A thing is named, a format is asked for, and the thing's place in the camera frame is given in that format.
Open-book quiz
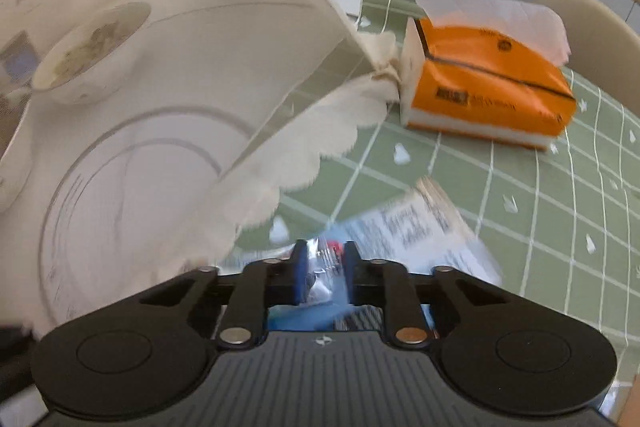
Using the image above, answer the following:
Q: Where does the white plate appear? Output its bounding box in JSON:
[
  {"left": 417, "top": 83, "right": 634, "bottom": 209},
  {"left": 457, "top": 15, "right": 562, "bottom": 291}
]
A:
[{"left": 0, "top": 104, "right": 36, "bottom": 212}]

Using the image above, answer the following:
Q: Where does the white blue snack packet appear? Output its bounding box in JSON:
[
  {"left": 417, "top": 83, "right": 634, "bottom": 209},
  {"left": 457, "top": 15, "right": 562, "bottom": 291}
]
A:
[{"left": 220, "top": 177, "right": 506, "bottom": 333}]

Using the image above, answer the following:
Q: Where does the green checked tablecloth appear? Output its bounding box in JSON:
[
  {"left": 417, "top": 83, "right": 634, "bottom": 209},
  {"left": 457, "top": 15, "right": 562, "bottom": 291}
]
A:
[{"left": 220, "top": 0, "right": 640, "bottom": 427}]

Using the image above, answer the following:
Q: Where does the white ceramic bowl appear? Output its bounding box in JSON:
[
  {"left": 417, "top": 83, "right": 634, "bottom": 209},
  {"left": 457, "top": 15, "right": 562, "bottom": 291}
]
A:
[{"left": 31, "top": 2, "right": 153, "bottom": 105}]

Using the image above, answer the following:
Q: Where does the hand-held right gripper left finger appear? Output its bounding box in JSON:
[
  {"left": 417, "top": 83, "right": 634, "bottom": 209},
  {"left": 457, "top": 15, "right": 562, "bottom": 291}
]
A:
[{"left": 140, "top": 240, "right": 309, "bottom": 349}]

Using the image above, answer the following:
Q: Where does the clear glass plate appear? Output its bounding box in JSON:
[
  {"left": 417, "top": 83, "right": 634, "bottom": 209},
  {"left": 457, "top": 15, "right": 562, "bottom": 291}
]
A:
[{"left": 37, "top": 107, "right": 251, "bottom": 323}]

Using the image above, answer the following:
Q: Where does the orange tissue pack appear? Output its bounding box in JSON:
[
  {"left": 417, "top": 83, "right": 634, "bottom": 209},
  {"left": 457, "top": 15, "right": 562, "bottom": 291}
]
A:
[{"left": 400, "top": 0, "right": 578, "bottom": 152}]

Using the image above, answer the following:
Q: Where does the beige chair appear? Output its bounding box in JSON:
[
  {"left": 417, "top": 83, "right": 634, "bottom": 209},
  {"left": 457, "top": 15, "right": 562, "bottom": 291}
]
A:
[{"left": 535, "top": 0, "right": 640, "bottom": 108}]

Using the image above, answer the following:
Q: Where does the white mesh food cover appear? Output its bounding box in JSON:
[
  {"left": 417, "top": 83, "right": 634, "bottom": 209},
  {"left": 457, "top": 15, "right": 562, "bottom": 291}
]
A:
[{"left": 0, "top": 0, "right": 401, "bottom": 333}]

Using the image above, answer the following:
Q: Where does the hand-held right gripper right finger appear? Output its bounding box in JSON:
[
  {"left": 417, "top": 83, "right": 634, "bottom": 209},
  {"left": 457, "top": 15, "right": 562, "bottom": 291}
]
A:
[{"left": 344, "top": 241, "right": 506, "bottom": 349}]

